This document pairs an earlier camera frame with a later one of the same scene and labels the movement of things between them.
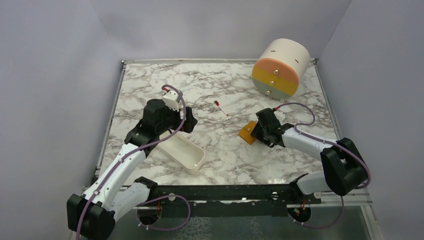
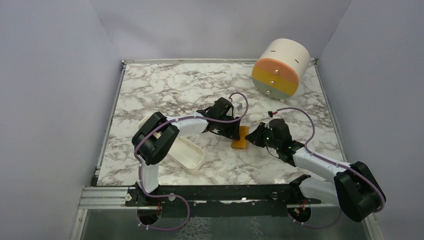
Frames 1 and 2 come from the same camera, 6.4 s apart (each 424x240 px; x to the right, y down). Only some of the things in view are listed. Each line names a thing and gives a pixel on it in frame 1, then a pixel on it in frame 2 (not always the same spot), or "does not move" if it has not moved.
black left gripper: x=187 y=125 -> x=232 y=131
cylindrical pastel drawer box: x=279 y=73 does not move
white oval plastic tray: x=185 y=152 does not move
